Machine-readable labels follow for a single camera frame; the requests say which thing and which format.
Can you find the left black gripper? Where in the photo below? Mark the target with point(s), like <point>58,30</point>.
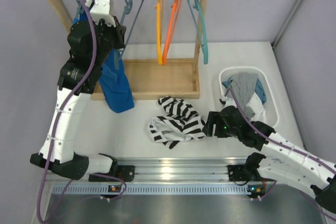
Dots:
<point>118,34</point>

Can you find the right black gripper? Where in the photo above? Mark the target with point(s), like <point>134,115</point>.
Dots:
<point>214,117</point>

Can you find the black white striped tank top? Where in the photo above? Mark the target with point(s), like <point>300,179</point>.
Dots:
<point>182,123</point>

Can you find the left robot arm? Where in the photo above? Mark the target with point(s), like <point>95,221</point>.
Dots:
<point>57,153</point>

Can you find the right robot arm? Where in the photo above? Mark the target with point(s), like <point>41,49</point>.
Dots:
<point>275,158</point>

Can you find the blue tank top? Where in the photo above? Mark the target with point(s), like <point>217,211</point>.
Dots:
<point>118,90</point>

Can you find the yellow hanger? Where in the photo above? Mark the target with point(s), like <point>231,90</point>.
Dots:
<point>159,26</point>

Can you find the orange hanger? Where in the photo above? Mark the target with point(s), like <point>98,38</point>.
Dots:
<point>171,28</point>

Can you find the teal hanger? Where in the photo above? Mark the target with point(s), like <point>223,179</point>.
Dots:
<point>201,32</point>

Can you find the white garment in basket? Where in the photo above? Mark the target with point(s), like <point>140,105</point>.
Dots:
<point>255,110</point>

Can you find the grey garment in basket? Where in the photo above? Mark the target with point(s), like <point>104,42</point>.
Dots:
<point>243,85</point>

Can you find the blue garment in basket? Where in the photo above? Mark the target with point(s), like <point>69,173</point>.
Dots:
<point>260,91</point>

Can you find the white perforated laundry basket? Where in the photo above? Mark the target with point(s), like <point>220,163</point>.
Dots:
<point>270,106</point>

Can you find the wooden clothes rack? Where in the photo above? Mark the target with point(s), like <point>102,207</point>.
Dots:
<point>149,80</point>

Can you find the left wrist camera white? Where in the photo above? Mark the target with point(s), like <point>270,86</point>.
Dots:
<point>100,12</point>

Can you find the aluminium mounting rail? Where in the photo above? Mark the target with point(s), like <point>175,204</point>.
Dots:
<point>173,170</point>

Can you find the white slotted cable duct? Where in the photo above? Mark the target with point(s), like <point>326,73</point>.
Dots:
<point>155,189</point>

